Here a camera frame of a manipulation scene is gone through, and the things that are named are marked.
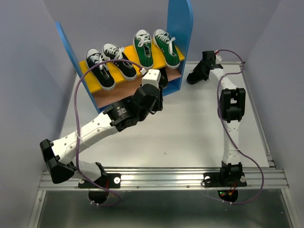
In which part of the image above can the black slip-on shoe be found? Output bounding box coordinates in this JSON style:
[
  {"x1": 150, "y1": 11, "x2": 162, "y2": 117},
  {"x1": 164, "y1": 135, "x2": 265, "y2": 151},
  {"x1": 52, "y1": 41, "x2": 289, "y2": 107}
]
[{"x1": 187, "y1": 63, "x2": 209, "y2": 85}]

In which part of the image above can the black leather shoe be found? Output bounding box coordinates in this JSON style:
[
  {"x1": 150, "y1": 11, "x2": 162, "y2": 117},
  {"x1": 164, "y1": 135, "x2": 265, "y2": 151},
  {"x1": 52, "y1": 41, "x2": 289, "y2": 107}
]
[{"x1": 159, "y1": 67, "x2": 169, "y2": 88}]

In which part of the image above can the black canvas sneaker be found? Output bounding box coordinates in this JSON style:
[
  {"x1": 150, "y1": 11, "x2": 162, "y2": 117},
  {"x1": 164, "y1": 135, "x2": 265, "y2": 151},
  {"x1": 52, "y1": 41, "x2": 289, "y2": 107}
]
[
  {"x1": 102, "y1": 43, "x2": 137, "y2": 81},
  {"x1": 86, "y1": 48, "x2": 115, "y2": 90}
]

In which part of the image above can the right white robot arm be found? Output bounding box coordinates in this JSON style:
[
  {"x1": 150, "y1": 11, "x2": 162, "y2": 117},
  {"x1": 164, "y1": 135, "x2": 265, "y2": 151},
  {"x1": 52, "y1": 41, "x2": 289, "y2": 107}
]
[{"x1": 199, "y1": 51, "x2": 247, "y2": 188}]

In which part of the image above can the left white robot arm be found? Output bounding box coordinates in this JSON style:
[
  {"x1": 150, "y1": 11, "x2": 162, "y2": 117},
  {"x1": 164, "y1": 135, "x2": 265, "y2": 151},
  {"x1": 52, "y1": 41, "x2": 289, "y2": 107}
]
[{"x1": 39, "y1": 84, "x2": 163, "y2": 187}]

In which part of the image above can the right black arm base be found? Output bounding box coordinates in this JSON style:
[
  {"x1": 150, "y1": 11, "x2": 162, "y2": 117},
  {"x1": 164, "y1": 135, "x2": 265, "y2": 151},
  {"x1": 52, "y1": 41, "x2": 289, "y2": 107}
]
[{"x1": 201, "y1": 172, "x2": 247, "y2": 188}]

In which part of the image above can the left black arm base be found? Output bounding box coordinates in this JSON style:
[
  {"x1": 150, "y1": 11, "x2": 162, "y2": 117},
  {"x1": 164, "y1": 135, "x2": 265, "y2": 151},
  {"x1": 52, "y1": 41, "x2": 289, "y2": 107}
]
[{"x1": 78, "y1": 173, "x2": 121, "y2": 189}]

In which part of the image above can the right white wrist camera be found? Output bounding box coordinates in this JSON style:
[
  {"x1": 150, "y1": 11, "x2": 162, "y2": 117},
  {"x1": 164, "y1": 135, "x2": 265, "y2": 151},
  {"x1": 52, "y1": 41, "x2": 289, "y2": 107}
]
[{"x1": 215, "y1": 50, "x2": 222, "y2": 64}]

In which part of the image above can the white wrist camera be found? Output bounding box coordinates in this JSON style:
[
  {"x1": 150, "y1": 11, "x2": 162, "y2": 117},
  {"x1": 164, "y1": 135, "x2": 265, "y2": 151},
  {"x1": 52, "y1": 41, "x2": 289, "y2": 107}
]
[
  {"x1": 215, "y1": 50, "x2": 222, "y2": 64},
  {"x1": 142, "y1": 69, "x2": 161, "y2": 89}
]

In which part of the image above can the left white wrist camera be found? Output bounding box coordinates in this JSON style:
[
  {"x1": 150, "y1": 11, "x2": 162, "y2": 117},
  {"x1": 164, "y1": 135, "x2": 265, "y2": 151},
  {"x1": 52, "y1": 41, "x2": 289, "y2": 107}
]
[{"x1": 142, "y1": 69, "x2": 161, "y2": 89}]

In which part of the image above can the blue shoe shelf frame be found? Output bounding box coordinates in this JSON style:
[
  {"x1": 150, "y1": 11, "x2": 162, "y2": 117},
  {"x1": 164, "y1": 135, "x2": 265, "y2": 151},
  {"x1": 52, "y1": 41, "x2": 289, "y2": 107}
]
[{"x1": 56, "y1": 0, "x2": 193, "y2": 113}]

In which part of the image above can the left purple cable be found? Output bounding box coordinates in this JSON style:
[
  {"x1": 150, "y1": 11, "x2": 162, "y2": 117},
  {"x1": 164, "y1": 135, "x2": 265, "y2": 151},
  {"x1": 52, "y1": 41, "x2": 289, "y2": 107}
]
[{"x1": 73, "y1": 59, "x2": 148, "y2": 207}]

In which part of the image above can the purple cable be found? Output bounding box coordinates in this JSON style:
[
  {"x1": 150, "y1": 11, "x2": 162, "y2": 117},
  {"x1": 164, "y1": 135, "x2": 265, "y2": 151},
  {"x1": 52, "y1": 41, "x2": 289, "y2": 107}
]
[
  {"x1": 209, "y1": 49, "x2": 264, "y2": 205},
  {"x1": 73, "y1": 59, "x2": 148, "y2": 207}
]

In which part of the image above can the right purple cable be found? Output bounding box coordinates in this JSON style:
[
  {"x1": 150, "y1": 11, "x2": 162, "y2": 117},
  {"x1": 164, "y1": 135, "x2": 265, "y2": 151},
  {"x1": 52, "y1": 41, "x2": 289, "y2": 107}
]
[{"x1": 209, "y1": 49, "x2": 264, "y2": 205}]

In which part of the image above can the aluminium mounting rail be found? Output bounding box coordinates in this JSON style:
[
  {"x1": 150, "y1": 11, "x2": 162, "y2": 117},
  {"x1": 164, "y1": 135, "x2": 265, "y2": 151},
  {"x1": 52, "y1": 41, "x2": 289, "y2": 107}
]
[{"x1": 38, "y1": 168, "x2": 289, "y2": 191}]

